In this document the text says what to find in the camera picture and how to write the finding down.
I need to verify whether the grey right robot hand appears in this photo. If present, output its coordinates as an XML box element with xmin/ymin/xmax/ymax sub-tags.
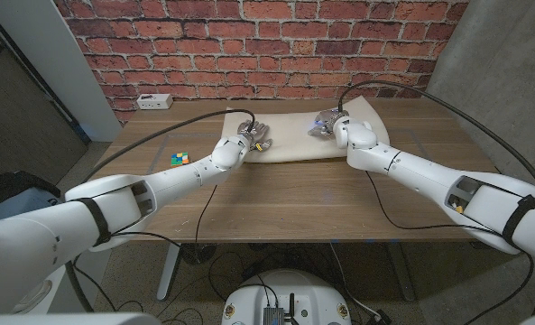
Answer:
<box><xmin>307</xmin><ymin>109</ymin><xmax>350</xmax><ymax>139</ymax></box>

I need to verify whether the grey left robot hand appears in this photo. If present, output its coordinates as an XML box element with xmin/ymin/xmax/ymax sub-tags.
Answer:
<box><xmin>235</xmin><ymin>119</ymin><xmax>274</xmax><ymax>153</ymax></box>

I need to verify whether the beige cloth sheet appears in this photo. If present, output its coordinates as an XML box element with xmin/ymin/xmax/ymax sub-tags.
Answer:
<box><xmin>220</xmin><ymin>95</ymin><xmax>391</xmax><ymax>164</ymax></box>

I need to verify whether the red brick print backdrop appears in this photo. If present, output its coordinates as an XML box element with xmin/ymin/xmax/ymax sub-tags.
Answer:
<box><xmin>54</xmin><ymin>0</ymin><xmax>469</xmax><ymax>125</ymax></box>

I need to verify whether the white power strip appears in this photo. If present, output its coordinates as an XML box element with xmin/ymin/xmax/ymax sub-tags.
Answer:
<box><xmin>136</xmin><ymin>93</ymin><xmax>174</xmax><ymax>111</ymax></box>

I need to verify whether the black floor fan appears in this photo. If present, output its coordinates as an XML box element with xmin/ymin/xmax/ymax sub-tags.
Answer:
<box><xmin>180</xmin><ymin>243</ymin><xmax>217</xmax><ymax>266</ymax></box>

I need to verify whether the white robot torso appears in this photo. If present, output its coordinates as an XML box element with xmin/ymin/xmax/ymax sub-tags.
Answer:
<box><xmin>221</xmin><ymin>269</ymin><xmax>353</xmax><ymax>325</ymax></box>

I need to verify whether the white table leg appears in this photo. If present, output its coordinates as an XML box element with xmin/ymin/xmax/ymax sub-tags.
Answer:
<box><xmin>156</xmin><ymin>243</ymin><xmax>182</xmax><ymax>302</ymax></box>

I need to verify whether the grey table leg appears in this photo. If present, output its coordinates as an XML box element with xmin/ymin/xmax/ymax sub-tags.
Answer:
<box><xmin>386</xmin><ymin>243</ymin><xmax>416</xmax><ymax>302</ymax></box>

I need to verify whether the small grey electronics box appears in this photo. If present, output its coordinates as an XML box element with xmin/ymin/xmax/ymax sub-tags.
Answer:
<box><xmin>263</xmin><ymin>306</ymin><xmax>285</xmax><ymax>325</ymax></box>

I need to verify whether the black floor plug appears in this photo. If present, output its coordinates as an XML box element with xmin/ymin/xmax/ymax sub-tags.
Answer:
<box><xmin>365</xmin><ymin>309</ymin><xmax>392</xmax><ymax>325</ymax></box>

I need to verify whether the blue storage container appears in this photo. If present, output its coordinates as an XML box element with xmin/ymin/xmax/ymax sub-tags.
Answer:
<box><xmin>0</xmin><ymin>187</ymin><xmax>63</xmax><ymax>227</ymax></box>

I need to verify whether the black cloth bundle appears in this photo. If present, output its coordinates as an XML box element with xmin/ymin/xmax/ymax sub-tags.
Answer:
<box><xmin>0</xmin><ymin>170</ymin><xmax>62</xmax><ymax>211</ymax></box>

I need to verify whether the white sneaker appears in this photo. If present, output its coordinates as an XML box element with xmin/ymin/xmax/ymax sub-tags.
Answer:
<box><xmin>12</xmin><ymin>279</ymin><xmax>54</xmax><ymax>315</ymax></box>

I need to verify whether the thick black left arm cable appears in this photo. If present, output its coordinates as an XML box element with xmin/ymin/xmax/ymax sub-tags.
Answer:
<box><xmin>66</xmin><ymin>108</ymin><xmax>257</xmax><ymax>313</ymax></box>

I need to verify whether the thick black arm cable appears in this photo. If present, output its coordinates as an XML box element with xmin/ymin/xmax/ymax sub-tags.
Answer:
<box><xmin>337</xmin><ymin>79</ymin><xmax>535</xmax><ymax>315</ymax></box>
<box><xmin>66</xmin><ymin>108</ymin><xmax>257</xmax><ymax>313</ymax></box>

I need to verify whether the thin black right camera cable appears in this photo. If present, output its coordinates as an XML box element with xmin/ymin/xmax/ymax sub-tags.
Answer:
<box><xmin>364</xmin><ymin>170</ymin><xmax>535</xmax><ymax>325</ymax></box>

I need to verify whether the thin black camera cable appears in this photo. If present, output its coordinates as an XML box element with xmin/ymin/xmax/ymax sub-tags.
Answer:
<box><xmin>364</xmin><ymin>170</ymin><xmax>535</xmax><ymax>325</ymax></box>
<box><xmin>108</xmin><ymin>183</ymin><xmax>219</xmax><ymax>261</ymax></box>

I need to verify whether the thin black left camera cable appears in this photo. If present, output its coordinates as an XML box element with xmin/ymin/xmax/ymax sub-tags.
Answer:
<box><xmin>108</xmin><ymin>183</ymin><xmax>219</xmax><ymax>261</ymax></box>

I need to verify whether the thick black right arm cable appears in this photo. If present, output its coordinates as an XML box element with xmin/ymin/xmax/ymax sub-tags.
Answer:
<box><xmin>337</xmin><ymin>79</ymin><xmax>535</xmax><ymax>315</ymax></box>

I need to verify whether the white floor cable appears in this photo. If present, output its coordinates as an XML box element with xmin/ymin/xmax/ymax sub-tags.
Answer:
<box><xmin>328</xmin><ymin>243</ymin><xmax>383</xmax><ymax>320</ymax></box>

